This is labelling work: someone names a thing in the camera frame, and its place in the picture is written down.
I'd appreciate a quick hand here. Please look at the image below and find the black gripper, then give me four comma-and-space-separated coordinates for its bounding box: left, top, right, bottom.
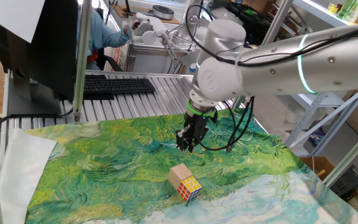
175, 111, 219, 154

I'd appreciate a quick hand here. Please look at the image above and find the small wooden block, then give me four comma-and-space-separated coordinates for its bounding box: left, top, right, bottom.
167, 162, 194, 191

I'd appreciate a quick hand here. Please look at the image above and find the Rubik's cube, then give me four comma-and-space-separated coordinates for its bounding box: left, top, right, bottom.
177, 175, 203, 203

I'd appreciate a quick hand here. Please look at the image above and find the Van Gogh print cloth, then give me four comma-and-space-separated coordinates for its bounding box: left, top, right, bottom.
0, 108, 358, 224

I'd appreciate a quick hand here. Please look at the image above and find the black keyboard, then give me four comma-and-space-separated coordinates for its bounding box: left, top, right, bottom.
82, 74, 156, 101

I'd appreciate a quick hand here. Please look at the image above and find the black office chair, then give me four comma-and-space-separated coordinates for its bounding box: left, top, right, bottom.
96, 46, 124, 72

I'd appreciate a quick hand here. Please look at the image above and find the small brown cardboard box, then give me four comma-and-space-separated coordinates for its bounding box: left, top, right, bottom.
300, 155, 336, 182

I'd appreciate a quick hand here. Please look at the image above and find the grey laptop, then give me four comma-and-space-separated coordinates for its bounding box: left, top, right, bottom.
210, 6, 230, 22

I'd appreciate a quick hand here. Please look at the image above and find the round black grey speaker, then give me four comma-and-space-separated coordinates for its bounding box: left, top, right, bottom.
152, 4, 175, 21

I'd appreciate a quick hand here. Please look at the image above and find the black equipment crate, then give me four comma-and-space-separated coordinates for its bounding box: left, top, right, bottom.
227, 1, 273, 45

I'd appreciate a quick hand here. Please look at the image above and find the person in blue shirt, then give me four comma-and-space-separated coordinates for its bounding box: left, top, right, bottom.
76, 0, 132, 71

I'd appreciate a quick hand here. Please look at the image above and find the black plastic crate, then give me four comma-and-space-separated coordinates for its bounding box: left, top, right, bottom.
330, 164, 358, 199

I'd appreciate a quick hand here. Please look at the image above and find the black computer monitor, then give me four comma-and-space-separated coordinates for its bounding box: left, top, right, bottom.
0, 0, 79, 116

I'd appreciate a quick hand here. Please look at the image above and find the white metal shelf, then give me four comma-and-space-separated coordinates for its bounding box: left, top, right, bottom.
286, 0, 358, 157

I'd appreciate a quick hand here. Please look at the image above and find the green translucent container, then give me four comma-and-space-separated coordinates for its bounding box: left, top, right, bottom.
336, 0, 358, 22

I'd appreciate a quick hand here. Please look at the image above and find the white paper sheet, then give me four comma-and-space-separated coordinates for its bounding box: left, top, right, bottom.
0, 0, 46, 44

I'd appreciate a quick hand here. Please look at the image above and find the green flange ring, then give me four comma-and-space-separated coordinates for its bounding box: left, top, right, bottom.
185, 98, 218, 118

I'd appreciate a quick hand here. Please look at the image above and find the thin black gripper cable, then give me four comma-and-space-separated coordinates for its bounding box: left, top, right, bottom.
197, 95, 255, 154

